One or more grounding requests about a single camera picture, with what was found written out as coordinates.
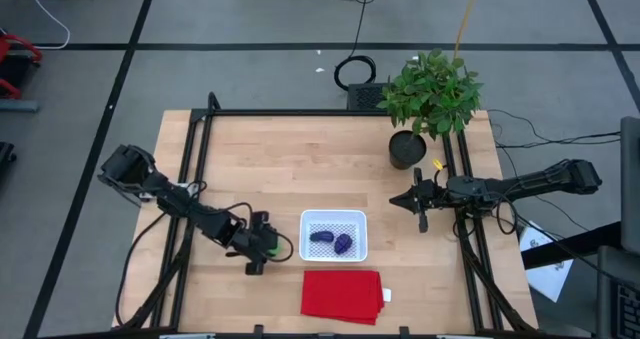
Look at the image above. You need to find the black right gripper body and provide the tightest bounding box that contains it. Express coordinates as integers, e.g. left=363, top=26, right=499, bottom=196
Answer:
left=412, top=167, right=449, bottom=234

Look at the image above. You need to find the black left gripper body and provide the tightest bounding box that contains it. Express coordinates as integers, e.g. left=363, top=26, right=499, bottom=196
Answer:
left=232, top=210, right=281, bottom=277

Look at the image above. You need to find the purple toy grape bunch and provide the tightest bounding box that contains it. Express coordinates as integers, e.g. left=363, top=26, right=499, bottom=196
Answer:
left=333, top=233, right=354, bottom=256

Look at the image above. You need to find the black plant pot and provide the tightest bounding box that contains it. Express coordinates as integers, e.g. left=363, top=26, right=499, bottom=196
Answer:
left=388, top=130, right=429, bottom=171

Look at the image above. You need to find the white perforated plastic basket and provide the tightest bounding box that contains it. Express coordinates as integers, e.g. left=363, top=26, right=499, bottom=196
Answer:
left=298, top=208, right=369, bottom=264

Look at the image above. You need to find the red folded cloth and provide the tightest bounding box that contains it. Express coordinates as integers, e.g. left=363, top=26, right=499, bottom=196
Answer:
left=300, top=270, right=392, bottom=326

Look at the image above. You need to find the green leafy plant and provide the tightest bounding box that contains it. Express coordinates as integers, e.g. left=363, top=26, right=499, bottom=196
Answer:
left=377, top=47, right=485, bottom=141

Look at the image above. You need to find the black vented box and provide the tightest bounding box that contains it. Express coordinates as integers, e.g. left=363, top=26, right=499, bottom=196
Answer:
left=347, top=82, right=392, bottom=111

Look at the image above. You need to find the white printed paper sheet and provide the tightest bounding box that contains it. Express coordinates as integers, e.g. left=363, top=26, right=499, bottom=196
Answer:
left=518, top=221, right=575, bottom=304

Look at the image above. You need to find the black desk bar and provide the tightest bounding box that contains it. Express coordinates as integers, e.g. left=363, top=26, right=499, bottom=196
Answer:
left=521, top=221, right=623, bottom=271

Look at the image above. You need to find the grey monitor back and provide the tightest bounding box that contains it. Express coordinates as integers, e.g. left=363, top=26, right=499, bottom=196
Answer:
left=619, top=116, right=640, bottom=256

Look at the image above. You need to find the black keyboard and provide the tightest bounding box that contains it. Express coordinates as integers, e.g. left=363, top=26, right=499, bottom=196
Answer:
left=615, top=282, right=640, bottom=339

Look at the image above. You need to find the grey desk foot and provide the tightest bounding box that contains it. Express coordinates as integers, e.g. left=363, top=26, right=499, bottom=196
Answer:
left=0, top=98, right=41, bottom=113

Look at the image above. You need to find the red tubular cart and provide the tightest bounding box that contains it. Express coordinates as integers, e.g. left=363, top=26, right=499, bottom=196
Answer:
left=0, top=32, right=44, bottom=101

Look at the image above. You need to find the black aluminium table frame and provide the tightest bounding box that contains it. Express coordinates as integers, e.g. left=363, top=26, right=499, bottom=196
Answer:
left=117, top=91, right=539, bottom=333

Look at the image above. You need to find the coiled black cable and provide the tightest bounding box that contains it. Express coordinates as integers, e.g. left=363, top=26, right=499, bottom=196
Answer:
left=332, top=0, right=378, bottom=92

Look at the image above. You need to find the yellow cable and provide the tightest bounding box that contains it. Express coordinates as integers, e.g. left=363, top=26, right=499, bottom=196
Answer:
left=453, top=0, right=484, bottom=60

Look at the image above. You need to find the white cable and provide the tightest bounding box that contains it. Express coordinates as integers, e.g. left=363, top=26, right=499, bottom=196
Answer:
left=22, top=0, right=72, bottom=50

